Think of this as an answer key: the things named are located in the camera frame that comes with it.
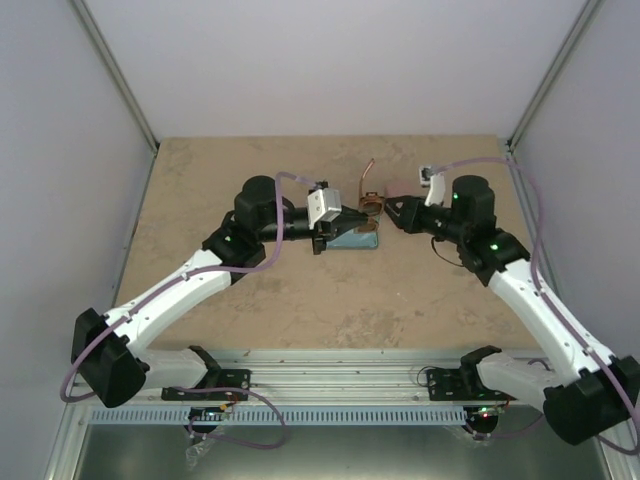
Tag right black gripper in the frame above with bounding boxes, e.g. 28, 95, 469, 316
380, 196, 468, 245

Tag blue-grey glasses case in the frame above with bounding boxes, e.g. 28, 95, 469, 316
327, 229, 379, 250

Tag pink glasses case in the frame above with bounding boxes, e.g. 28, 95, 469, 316
384, 181, 413, 198

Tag brown rectangular sunglasses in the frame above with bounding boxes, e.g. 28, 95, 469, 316
356, 159, 386, 234

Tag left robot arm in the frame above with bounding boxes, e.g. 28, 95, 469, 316
71, 172, 373, 408

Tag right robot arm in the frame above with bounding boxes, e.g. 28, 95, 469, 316
384, 175, 639, 445

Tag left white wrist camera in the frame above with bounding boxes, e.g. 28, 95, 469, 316
306, 186, 342, 230

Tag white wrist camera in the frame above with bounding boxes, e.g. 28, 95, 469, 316
419, 165, 446, 207
306, 186, 342, 230

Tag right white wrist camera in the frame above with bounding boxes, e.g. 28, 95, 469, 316
419, 165, 446, 207

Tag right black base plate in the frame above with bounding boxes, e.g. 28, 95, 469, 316
424, 368, 513, 402

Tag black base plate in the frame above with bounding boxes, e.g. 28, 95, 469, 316
424, 368, 513, 402
161, 369, 252, 403

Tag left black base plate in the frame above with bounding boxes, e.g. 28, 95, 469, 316
161, 369, 252, 403

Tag left corner aluminium post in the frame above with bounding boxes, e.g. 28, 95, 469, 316
69, 0, 160, 156

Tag corner aluminium post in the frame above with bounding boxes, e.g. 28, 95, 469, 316
69, 0, 160, 156
505, 0, 605, 155

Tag right corner aluminium post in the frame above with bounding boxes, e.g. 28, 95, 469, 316
505, 0, 605, 155

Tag aluminium rail frame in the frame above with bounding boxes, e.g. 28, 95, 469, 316
44, 139, 626, 480

